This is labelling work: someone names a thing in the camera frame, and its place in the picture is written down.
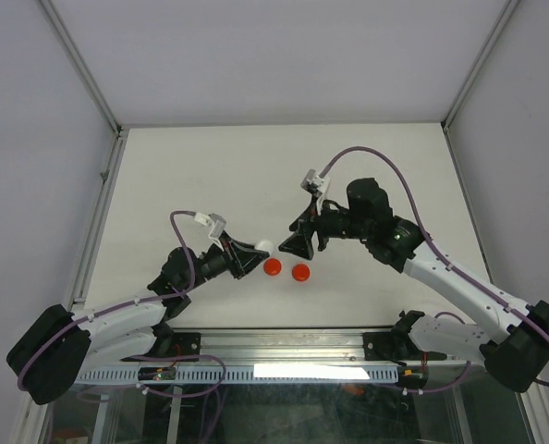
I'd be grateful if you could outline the orange earbud case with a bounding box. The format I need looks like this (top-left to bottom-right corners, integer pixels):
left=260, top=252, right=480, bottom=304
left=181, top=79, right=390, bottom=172
left=291, top=263, right=311, bottom=282
left=263, top=257, right=283, bottom=277

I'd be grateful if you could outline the aluminium mounting rail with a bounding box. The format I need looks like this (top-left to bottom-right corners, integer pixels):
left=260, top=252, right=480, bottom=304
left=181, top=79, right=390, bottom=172
left=84, top=327, right=493, bottom=367

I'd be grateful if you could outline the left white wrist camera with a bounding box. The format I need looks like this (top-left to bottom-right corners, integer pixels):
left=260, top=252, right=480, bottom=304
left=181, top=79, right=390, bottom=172
left=193, top=212, right=226, bottom=250

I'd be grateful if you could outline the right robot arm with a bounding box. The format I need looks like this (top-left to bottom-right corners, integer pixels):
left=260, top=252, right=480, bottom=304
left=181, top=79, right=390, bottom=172
left=279, top=170, right=549, bottom=393

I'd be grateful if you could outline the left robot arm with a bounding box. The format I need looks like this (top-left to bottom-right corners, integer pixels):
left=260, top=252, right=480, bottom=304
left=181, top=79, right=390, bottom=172
left=6, top=233, right=274, bottom=405

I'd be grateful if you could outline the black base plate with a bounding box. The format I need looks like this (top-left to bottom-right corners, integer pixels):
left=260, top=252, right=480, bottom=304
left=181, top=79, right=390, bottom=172
left=361, top=331, right=447, bottom=364
left=135, top=330, right=201, bottom=361

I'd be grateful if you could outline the white slotted cable duct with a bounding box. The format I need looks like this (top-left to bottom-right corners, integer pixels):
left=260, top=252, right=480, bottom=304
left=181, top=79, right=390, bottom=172
left=76, top=364, right=398, bottom=386

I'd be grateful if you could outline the white earbud case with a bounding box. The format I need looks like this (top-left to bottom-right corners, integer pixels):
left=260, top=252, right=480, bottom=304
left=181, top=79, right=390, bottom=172
left=254, top=240, right=275, bottom=255

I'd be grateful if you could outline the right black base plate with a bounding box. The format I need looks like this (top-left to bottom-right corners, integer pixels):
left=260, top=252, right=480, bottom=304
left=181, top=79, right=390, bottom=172
left=361, top=331, right=447, bottom=364

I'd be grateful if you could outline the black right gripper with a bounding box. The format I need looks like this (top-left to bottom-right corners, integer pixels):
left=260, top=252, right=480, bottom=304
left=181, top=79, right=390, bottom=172
left=278, top=194, right=372, bottom=260

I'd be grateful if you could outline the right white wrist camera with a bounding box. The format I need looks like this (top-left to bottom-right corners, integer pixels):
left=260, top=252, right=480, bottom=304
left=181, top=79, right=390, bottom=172
left=300, top=169, right=331, bottom=214

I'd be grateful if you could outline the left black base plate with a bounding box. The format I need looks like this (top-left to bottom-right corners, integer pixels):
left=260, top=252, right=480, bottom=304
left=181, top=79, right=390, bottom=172
left=135, top=330, right=201, bottom=361

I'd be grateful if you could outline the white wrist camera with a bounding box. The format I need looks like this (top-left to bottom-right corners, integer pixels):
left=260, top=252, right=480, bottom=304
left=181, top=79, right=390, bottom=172
left=193, top=212, right=226, bottom=250
left=300, top=169, right=331, bottom=214

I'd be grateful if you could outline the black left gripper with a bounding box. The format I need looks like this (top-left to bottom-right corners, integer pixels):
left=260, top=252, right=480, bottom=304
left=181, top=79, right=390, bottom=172
left=182, top=230, right=268, bottom=292

